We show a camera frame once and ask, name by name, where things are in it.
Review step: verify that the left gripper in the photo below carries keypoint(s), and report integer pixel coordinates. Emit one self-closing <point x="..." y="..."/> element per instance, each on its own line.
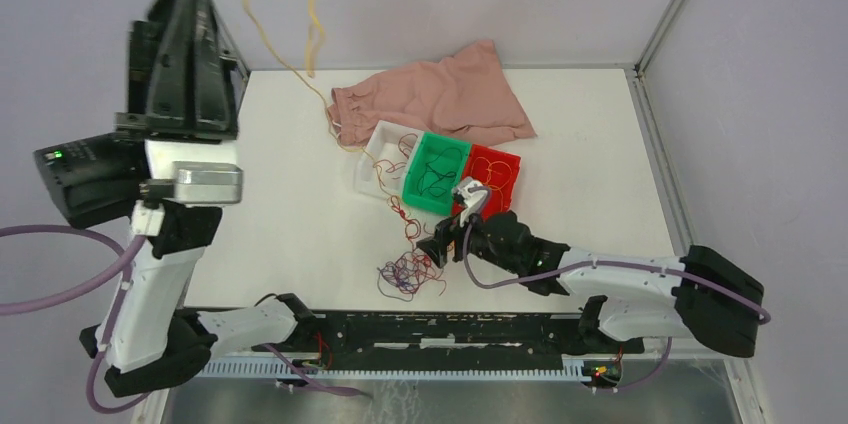
<point x="192" y="73"/>

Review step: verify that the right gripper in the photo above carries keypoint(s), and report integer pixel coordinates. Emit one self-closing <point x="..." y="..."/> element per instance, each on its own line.
<point x="447" y="230"/>

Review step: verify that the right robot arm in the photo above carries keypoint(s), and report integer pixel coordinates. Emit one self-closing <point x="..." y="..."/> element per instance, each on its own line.
<point x="302" y="228"/>

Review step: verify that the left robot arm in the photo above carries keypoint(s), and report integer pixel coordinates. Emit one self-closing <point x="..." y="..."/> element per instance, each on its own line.
<point x="170" y="166"/>

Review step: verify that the green plastic bin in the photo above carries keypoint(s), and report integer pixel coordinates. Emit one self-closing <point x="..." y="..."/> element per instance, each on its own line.
<point x="435" y="171"/>

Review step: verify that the red plastic bin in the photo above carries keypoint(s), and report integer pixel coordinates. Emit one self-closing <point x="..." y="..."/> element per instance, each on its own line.
<point x="497" y="170"/>

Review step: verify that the translucent white bin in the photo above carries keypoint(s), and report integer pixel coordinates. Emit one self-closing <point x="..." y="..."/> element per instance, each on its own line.
<point x="382" y="169"/>

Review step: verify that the pink cloth shorts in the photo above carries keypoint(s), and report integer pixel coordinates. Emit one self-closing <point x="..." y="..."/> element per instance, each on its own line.
<point x="464" y="96"/>

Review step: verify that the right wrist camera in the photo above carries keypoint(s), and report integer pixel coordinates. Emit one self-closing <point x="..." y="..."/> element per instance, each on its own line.
<point x="472" y="196"/>

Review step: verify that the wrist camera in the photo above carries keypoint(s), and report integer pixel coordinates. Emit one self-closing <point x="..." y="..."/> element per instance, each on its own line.
<point x="472" y="196"/>
<point x="197" y="184"/>

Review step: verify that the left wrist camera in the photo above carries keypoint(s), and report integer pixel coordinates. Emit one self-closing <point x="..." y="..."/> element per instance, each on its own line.
<point x="197" y="184"/>

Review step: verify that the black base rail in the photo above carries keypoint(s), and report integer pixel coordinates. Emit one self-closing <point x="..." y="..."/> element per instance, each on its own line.
<point x="355" y="340"/>

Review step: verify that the white cable duct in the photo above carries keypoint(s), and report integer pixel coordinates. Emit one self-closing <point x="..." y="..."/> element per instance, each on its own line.
<point x="270" y="367"/>

